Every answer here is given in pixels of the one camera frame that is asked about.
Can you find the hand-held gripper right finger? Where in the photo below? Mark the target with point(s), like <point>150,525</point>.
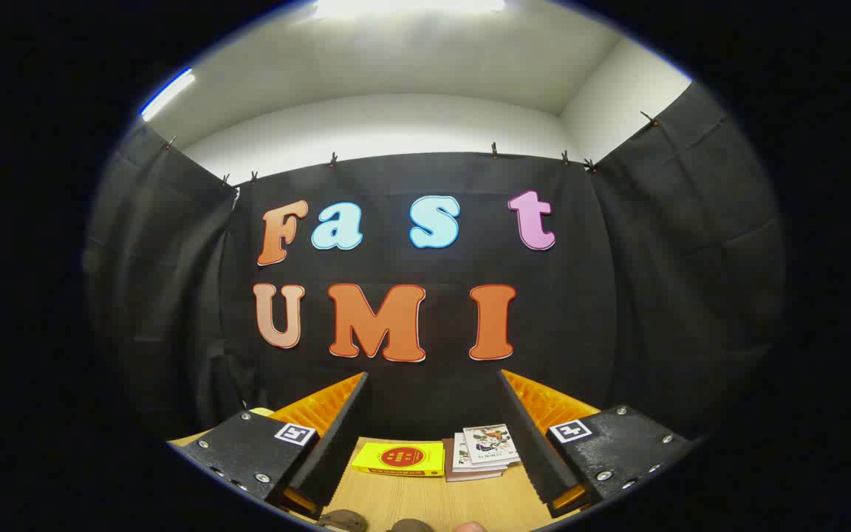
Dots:
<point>529,443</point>

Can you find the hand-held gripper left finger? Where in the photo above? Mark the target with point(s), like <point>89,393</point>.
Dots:
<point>337,443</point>

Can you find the brown slipper shoe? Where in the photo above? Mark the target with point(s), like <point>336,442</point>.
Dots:
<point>342,522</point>
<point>411,526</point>

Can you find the yellow flat box red label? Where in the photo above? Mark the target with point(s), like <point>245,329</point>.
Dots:
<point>400,459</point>

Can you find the stack of white illustrated books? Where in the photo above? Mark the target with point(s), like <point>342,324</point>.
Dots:
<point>490,445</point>

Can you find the ceiling light strip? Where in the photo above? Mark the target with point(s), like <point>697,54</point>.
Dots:
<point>407,6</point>
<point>167,94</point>

